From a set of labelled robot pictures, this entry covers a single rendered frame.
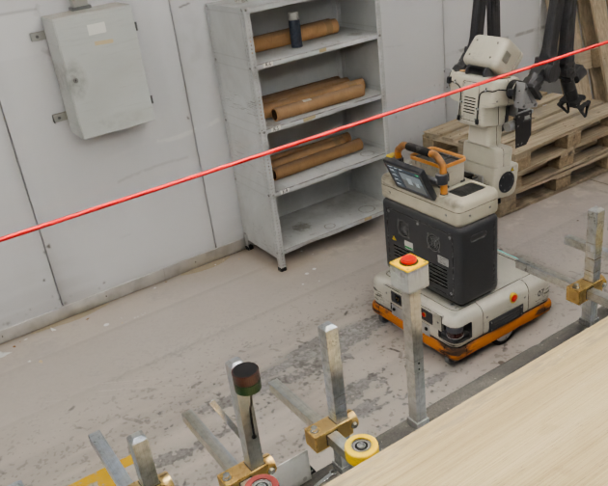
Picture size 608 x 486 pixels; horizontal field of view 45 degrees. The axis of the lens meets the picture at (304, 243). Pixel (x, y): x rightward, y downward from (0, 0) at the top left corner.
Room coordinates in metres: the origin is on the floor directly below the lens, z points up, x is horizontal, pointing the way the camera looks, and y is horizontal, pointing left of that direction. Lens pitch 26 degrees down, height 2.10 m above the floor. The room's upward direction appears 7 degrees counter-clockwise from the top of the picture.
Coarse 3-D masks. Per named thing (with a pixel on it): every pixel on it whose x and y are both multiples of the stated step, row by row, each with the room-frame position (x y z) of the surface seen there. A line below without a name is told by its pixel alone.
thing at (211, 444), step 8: (184, 416) 1.56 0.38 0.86; (192, 416) 1.55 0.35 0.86; (192, 424) 1.52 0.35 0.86; (200, 424) 1.51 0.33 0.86; (192, 432) 1.52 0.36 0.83; (200, 432) 1.48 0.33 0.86; (208, 432) 1.48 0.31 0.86; (200, 440) 1.48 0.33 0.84; (208, 440) 1.45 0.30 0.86; (216, 440) 1.45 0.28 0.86; (208, 448) 1.43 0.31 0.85; (216, 448) 1.41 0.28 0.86; (224, 448) 1.41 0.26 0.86; (216, 456) 1.39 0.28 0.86; (224, 456) 1.38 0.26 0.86; (232, 456) 1.38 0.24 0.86; (224, 464) 1.36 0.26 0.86; (232, 464) 1.35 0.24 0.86
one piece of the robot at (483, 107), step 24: (456, 72) 3.28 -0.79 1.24; (456, 96) 3.25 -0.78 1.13; (480, 96) 3.13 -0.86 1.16; (504, 96) 3.09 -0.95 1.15; (480, 120) 3.11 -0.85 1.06; (504, 120) 3.18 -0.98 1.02; (480, 144) 3.18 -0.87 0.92; (480, 168) 3.19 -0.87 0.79; (504, 168) 3.13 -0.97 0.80; (504, 192) 3.13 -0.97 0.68
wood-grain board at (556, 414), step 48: (576, 336) 1.63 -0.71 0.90; (528, 384) 1.46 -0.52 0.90; (576, 384) 1.43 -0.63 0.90; (432, 432) 1.33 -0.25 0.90; (480, 432) 1.31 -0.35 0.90; (528, 432) 1.29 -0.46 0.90; (576, 432) 1.27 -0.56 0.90; (336, 480) 1.21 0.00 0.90; (384, 480) 1.20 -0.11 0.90; (432, 480) 1.18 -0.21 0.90; (480, 480) 1.16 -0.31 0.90; (528, 480) 1.14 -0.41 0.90; (576, 480) 1.13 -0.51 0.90
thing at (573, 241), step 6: (570, 234) 2.30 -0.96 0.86; (564, 240) 2.29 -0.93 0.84; (570, 240) 2.27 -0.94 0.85; (576, 240) 2.25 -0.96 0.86; (582, 240) 2.25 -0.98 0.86; (570, 246) 2.27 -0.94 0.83; (576, 246) 2.25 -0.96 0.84; (582, 246) 2.23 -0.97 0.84; (606, 252) 2.14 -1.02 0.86; (606, 258) 2.14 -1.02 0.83
